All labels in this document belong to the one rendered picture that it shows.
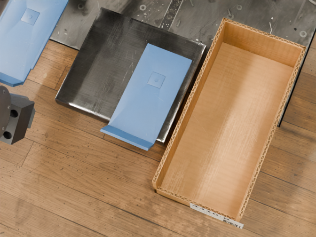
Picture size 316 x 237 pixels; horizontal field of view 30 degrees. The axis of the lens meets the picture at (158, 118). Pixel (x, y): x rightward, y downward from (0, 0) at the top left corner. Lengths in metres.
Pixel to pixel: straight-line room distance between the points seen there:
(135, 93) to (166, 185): 0.14
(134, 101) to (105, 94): 0.04
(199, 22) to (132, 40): 0.11
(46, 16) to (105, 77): 0.12
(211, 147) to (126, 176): 0.12
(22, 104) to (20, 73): 0.17
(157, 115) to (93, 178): 0.13
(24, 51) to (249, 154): 0.34
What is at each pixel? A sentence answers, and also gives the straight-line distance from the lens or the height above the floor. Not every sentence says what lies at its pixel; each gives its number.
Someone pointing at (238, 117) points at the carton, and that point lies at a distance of 0.84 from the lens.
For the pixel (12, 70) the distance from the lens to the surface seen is 0.80.
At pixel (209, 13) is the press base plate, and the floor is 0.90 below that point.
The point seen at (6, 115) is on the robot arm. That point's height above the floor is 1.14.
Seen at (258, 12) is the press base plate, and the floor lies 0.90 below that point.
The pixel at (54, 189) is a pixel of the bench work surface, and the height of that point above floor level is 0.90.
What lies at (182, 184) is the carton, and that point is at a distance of 0.81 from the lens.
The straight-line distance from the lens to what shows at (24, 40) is 0.82.
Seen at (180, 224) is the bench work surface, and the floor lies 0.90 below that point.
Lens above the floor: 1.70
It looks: 71 degrees down
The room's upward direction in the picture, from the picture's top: 7 degrees counter-clockwise
